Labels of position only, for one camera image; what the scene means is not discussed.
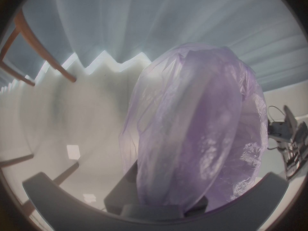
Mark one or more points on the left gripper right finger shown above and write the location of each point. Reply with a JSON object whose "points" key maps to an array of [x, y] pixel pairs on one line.
{"points": [[198, 206]]}

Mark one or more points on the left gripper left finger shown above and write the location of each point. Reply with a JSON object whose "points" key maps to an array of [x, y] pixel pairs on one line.
{"points": [[122, 189]]}

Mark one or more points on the white padded wooden chair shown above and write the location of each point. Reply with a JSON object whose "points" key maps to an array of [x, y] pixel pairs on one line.
{"points": [[36, 42]]}

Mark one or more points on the pale blue curtain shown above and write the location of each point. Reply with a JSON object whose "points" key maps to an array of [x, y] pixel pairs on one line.
{"points": [[120, 20]]}

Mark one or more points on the purple plastic bag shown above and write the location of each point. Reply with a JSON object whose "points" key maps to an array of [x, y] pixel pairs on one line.
{"points": [[216, 129]]}

